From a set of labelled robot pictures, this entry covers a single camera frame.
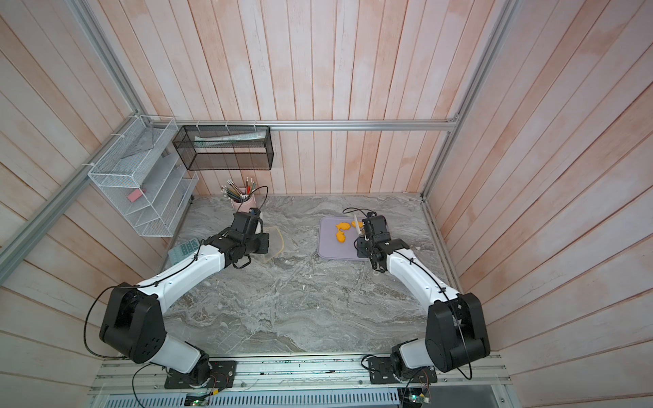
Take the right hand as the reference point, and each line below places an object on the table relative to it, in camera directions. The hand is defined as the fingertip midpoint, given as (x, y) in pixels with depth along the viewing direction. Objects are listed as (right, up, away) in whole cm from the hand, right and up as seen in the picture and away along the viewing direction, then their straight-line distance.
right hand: (367, 242), depth 90 cm
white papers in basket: (-59, +37, +1) cm, 69 cm away
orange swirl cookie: (-9, +1, +14) cm, 17 cm away
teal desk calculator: (-72, -4, +9) cm, 73 cm away
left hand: (-37, 0, -1) cm, 37 cm away
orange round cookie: (-7, +6, +18) cm, 20 cm away
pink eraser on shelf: (-78, +16, -7) cm, 80 cm away
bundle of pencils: (-55, +20, +16) cm, 61 cm away
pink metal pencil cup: (-50, +14, +16) cm, 54 cm away
